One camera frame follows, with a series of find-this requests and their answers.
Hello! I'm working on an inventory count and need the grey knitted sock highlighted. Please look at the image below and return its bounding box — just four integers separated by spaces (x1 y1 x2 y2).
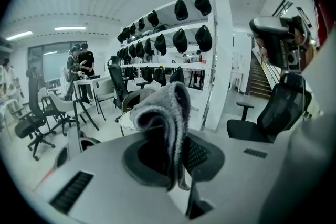
129 81 192 191

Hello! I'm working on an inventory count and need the white seat cushion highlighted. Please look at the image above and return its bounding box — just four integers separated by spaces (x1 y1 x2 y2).
118 112 140 131

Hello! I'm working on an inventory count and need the long ceiling light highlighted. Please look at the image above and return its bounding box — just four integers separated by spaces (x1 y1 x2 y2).
12 30 34 42
54 25 87 32

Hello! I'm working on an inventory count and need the white rectangular table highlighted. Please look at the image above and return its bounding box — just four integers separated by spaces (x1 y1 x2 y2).
73 76 111 113

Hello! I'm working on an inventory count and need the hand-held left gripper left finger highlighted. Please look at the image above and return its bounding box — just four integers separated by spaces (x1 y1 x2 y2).
33 131 192 224

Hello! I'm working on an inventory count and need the grey chair with black legs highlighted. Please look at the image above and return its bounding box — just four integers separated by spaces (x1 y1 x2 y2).
93 78 117 122
48 91 100 137

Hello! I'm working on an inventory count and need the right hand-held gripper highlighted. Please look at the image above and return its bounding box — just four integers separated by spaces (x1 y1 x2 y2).
248 15 312 71

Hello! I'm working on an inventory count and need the person's right hand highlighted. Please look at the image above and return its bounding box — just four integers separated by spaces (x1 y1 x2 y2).
293 28 316 71

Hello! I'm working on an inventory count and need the wooden staircase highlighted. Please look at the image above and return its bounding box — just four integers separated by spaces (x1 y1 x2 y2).
248 48 278 100

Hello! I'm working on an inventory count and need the person's red jersey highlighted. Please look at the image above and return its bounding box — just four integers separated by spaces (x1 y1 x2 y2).
313 0 330 47

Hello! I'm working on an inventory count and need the dark wicker chair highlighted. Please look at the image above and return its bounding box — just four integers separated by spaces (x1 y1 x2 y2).
114 87 158 137

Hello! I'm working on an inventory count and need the white shelving rack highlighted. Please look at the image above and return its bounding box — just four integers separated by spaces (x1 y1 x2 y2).
115 0 219 132

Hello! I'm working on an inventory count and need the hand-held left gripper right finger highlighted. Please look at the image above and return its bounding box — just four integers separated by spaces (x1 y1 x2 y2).
183 128 293 224

